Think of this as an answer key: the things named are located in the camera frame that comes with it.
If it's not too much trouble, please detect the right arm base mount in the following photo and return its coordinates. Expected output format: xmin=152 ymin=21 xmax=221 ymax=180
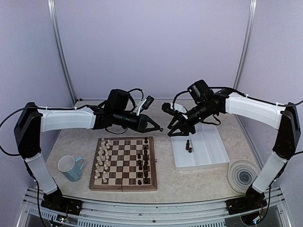
xmin=226 ymin=194 xmax=267 ymax=215

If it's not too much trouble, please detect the left aluminium corner post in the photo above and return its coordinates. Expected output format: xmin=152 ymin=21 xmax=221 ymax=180
xmin=47 ymin=0 xmax=77 ymax=105

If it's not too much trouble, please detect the aluminium corner post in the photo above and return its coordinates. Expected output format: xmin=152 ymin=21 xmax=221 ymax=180
xmin=47 ymin=0 xmax=77 ymax=105
xmin=233 ymin=0 xmax=258 ymax=89

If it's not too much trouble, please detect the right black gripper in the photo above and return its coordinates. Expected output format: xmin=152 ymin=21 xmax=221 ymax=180
xmin=169 ymin=100 xmax=216 ymax=136

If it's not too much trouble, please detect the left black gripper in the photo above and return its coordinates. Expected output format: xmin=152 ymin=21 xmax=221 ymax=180
xmin=113 ymin=109 xmax=160 ymax=132

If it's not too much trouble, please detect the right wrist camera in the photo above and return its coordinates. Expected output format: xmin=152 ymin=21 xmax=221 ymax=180
xmin=161 ymin=102 xmax=187 ymax=118

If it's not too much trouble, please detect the wooden chess board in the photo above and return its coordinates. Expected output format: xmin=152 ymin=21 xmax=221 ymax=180
xmin=89 ymin=136 xmax=158 ymax=192

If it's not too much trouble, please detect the pile of dark chess pieces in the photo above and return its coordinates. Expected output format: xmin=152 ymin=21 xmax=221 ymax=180
xmin=186 ymin=140 xmax=192 ymax=153

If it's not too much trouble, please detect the aluminium front rail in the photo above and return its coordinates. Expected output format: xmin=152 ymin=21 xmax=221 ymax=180
xmin=16 ymin=186 xmax=289 ymax=227

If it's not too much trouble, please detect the white plastic tray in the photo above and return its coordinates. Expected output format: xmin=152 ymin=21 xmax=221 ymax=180
xmin=171 ymin=124 xmax=230 ymax=171

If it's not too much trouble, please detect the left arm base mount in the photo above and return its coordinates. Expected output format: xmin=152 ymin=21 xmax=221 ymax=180
xmin=41 ymin=197 xmax=83 ymax=216

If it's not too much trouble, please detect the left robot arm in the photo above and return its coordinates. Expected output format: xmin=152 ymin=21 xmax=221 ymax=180
xmin=0 ymin=88 xmax=163 ymax=210

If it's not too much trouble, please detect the light blue mug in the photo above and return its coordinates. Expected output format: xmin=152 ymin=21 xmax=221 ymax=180
xmin=57 ymin=155 xmax=85 ymax=182

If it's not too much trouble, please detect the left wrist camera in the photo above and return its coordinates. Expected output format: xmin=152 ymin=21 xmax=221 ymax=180
xmin=134 ymin=96 xmax=154 ymax=116

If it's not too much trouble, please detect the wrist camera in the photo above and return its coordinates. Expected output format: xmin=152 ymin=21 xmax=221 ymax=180
xmin=161 ymin=102 xmax=187 ymax=118
xmin=134 ymin=96 xmax=154 ymax=116

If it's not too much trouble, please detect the white chess pieces row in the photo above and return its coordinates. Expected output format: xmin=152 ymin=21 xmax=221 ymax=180
xmin=93 ymin=138 xmax=111 ymax=185

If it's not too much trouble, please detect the grey spiral coaster plate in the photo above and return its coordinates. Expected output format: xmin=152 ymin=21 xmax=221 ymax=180
xmin=227 ymin=160 xmax=260 ymax=194

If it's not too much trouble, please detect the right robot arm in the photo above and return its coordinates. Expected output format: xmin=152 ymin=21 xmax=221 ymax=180
xmin=161 ymin=80 xmax=301 ymax=210

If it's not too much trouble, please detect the dark chess piece back rank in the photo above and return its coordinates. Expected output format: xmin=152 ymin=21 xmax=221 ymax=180
xmin=143 ymin=146 xmax=148 ymax=155

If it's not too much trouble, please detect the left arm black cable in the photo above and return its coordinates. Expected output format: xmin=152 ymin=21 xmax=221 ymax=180
xmin=0 ymin=106 xmax=27 ymax=157

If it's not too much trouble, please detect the right aluminium corner post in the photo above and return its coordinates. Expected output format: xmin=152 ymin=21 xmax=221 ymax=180
xmin=233 ymin=0 xmax=258 ymax=89

